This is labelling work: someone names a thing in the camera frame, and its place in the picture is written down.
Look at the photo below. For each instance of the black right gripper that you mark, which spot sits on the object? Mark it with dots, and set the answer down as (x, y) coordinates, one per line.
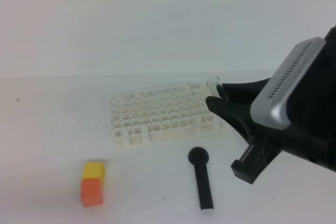
(310, 108)

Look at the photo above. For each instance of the clear glass test tube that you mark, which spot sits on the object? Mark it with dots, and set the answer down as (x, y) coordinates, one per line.
(214, 86)

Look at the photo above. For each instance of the white test tube rack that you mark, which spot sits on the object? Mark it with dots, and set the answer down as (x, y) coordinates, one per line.
(143, 117)

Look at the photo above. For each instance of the black plastic scoop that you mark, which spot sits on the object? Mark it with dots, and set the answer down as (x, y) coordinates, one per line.
(199, 158)

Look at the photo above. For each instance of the yellow foam cube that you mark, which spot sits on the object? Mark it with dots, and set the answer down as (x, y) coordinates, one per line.
(94, 170)

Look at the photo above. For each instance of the orange foam cube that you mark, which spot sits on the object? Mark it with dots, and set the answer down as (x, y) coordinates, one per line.
(91, 192)

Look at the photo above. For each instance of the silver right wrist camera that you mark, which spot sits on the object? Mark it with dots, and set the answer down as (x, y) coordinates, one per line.
(270, 106)

